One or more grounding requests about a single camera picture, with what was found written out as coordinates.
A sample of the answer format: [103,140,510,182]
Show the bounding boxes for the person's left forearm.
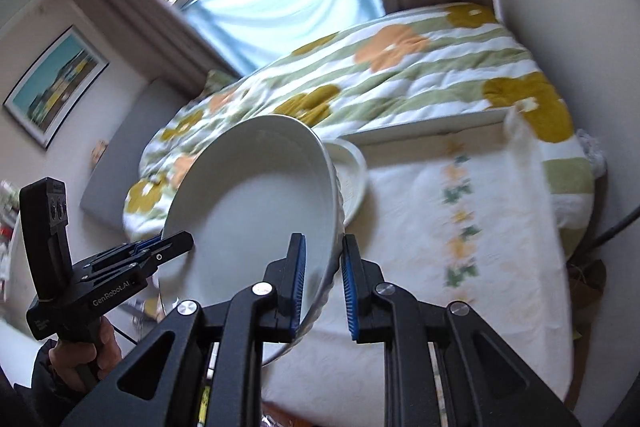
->
[30,339,93,413]

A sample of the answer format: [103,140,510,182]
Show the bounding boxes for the white floral tablecloth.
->
[260,107,576,413]

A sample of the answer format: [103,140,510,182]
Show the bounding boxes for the white plate with bird print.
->
[322,139,370,228]

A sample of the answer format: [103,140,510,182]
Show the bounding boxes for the white ceramic bowl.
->
[161,114,347,368]

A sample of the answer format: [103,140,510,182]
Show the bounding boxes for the floral striped blanket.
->
[122,3,596,258]

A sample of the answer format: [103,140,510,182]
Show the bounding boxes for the black cable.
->
[570,202,640,258]

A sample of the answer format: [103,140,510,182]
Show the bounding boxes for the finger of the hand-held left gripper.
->
[75,238,165,274]
[77,231,195,284]

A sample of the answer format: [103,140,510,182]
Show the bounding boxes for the framed wall picture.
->
[2,25,110,151]

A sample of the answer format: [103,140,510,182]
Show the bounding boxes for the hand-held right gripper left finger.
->
[60,233,307,427]

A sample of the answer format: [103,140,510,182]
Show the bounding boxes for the green patterned pillow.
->
[197,69,241,100]

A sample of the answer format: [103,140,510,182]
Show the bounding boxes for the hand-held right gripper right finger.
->
[341,234,581,427]

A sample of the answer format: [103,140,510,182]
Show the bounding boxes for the person's left hand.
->
[50,319,123,390]

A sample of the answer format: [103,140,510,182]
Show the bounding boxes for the grey headboard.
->
[80,79,203,233]

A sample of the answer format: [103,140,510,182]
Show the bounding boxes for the white lace cloth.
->
[575,129,608,180]

